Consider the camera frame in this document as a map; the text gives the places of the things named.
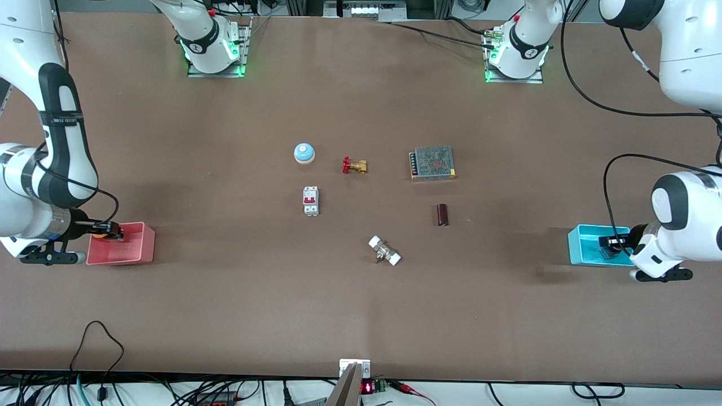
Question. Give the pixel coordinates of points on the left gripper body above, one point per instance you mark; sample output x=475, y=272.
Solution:
x=639, y=234

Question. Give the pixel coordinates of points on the yellow push button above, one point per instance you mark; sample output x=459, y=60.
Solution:
x=101, y=233

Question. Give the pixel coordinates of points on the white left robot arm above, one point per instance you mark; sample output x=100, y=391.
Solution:
x=688, y=62

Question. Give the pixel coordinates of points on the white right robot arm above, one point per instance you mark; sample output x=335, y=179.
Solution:
x=34, y=113

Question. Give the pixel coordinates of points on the pink plastic box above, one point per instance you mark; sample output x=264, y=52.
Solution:
x=127, y=248

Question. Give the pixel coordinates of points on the cyan plastic box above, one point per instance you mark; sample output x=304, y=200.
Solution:
x=586, y=251

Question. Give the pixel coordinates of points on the brown cylindrical capacitor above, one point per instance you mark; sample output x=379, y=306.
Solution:
x=443, y=215

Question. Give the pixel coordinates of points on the metal mesh power supply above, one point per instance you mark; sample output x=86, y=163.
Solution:
x=432, y=163

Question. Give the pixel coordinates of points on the white red circuit breaker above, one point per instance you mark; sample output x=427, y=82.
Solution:
x=311, y=201

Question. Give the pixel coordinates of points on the blue round bell button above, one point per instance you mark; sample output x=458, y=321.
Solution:
x=304, y=153

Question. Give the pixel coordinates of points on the silver valve white caps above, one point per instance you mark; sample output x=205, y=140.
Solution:
x=384, y=251

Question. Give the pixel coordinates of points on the red alligator clip lead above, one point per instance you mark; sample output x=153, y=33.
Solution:
x=409, y=389

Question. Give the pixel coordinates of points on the red digit display module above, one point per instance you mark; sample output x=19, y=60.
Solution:
x=372, y=387

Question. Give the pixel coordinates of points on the grey control box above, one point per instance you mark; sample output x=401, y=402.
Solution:
x=365, y=8

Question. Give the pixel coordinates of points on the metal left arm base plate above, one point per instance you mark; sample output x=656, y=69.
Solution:
x=538, y=76

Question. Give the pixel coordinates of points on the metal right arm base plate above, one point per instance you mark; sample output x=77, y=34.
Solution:
x=242, y=53

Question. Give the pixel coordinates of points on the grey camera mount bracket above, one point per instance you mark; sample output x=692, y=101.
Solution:
x=351, y=383

